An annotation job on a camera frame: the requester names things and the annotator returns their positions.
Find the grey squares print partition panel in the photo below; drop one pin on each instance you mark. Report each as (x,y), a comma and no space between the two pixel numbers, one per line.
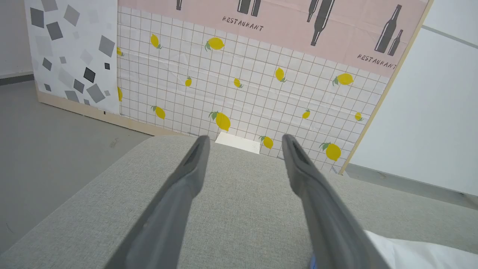
(71,56)

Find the white shirt with blue sleeves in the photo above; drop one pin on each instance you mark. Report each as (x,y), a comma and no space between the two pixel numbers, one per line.
(422,256)

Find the lemon print partition panel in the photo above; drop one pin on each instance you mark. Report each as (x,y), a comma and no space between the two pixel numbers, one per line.
(254,89)

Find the grey upholstered sofa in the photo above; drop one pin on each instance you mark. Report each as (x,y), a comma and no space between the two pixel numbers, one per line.
(242,209)

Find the white box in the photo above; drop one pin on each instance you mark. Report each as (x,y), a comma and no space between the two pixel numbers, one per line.
(239,142)

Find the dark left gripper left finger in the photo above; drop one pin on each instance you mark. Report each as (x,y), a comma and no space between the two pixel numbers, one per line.
(168,216)

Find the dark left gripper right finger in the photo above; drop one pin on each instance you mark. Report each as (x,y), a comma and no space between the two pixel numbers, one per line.
(328,224)

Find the pink restaurant print poster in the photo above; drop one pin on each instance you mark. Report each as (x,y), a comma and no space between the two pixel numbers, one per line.
(283,30)

